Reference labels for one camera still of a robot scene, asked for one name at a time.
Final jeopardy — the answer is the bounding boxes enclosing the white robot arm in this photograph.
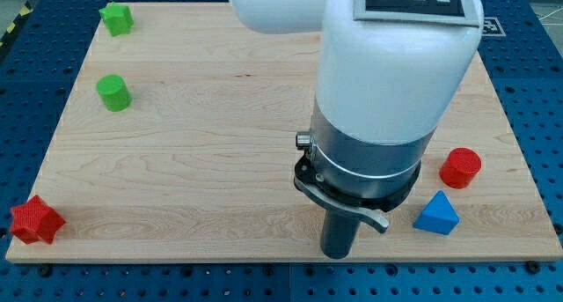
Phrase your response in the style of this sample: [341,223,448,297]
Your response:
[229,0,484,259]

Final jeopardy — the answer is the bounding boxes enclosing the red cylinder block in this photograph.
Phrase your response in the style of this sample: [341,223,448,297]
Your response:
[439,147,482,189]

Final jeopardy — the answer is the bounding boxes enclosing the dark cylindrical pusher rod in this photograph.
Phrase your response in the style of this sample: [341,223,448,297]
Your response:
[320,210,360,259]

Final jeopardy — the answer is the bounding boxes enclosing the green star block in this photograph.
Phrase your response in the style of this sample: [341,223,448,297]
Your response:
[99,2,134,36]

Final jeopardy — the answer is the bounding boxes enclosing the green cylinder block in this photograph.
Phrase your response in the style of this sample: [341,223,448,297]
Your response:
[96,75,132,112]

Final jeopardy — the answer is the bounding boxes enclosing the fiducial marker tag on arm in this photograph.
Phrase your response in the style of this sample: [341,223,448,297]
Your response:
[353,0,480,27]

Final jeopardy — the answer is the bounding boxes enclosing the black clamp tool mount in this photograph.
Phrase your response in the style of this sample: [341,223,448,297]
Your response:
[294,155,421,233]

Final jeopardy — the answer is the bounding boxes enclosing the red star block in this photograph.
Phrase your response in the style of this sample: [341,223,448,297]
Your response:
[9,195,66,244]

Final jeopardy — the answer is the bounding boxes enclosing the fiducial marker on table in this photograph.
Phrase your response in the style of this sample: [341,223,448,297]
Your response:
[482,17,507,37]

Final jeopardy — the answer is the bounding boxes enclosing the blue triangle block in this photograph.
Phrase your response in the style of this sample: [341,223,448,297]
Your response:
[413,190,461,235]

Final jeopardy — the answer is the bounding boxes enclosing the wooden board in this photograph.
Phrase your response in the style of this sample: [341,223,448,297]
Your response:
[6,3,562,264]

